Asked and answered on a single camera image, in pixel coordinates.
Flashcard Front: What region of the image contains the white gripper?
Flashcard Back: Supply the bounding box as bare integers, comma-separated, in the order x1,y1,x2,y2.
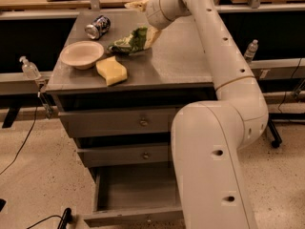
125,0,191,50

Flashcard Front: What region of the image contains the green jalapeno chip bag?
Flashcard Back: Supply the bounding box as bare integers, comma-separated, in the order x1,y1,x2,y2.
107,27,149,54

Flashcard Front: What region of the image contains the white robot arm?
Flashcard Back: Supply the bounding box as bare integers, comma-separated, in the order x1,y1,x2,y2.
128,0,268,229

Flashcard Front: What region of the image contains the grey wooden drawer cabinet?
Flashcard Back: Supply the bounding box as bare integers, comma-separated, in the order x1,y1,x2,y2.
46,7,220,177

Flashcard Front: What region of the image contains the grey top drawer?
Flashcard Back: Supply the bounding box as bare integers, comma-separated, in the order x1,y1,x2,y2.
59,108,176,137

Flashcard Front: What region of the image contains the grey middle drawer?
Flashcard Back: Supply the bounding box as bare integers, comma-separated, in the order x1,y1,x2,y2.
77,143,172,168

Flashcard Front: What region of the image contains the grey open bottom drawer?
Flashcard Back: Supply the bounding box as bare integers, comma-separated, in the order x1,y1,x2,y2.
84,162,183,228

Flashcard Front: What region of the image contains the blue soda can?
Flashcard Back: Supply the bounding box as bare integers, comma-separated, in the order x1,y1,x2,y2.
85,15,111,40

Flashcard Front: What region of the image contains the yellow sponge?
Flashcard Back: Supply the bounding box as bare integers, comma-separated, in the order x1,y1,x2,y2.
96,56,128,86

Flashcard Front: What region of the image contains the beige paper bowl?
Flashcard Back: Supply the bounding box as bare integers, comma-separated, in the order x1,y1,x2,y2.
60,41,104,70

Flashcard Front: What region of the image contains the clear plastic water bottle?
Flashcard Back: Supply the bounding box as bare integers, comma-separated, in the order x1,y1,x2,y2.
244,39,258,63

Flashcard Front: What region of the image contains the clear pump sanitizer bottle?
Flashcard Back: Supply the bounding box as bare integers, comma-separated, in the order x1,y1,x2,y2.
19,56,41,80

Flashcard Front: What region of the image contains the black wheeled stand leg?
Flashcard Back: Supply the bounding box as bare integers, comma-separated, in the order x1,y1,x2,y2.
268,113,305,148

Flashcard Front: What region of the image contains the black floor cable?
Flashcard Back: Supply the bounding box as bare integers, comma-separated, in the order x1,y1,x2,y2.
0,107,40,176

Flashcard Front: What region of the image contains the black object with cable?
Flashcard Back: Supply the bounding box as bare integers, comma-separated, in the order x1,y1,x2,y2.
26,208,72,229

